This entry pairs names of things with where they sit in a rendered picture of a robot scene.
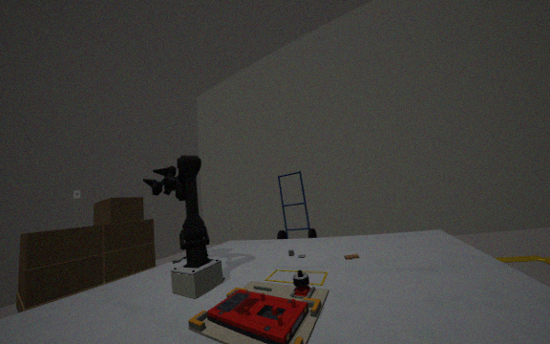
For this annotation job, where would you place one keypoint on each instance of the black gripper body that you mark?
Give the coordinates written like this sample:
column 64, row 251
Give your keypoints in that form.
column 169, row 180

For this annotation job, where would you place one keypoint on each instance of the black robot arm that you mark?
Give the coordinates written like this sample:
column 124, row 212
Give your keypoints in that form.
column 193, row 229

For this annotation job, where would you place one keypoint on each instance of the grey wheel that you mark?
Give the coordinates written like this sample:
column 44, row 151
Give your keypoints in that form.
column 300, row 281

